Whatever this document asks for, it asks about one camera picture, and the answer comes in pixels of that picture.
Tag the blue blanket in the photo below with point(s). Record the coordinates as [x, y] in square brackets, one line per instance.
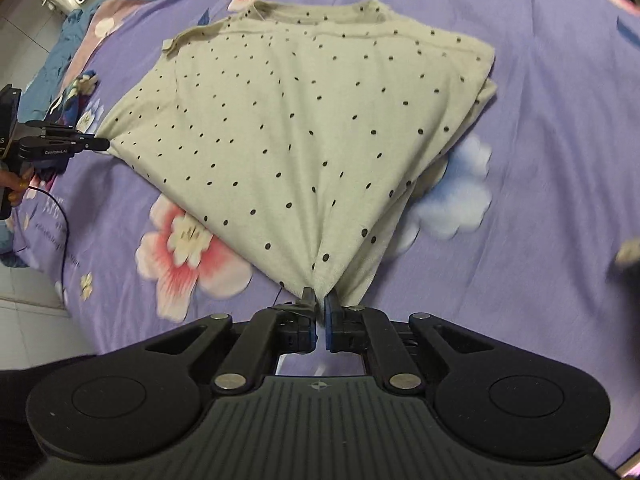
[60, 50]

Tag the purple floral bedsheet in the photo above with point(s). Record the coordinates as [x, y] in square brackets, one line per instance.
[550, 160]

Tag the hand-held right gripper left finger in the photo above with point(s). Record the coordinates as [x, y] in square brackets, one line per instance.
[314, 331]

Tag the person's left hand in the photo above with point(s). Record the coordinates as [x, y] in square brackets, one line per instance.
[11, 191]

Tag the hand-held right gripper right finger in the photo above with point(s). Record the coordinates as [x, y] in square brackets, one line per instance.
[328, 321]

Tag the beige polka dot shirt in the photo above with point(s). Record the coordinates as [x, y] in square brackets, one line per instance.
[300, 135]

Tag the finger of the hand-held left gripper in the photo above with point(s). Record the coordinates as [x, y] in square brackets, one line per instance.
[55, 129]
[92, 143]

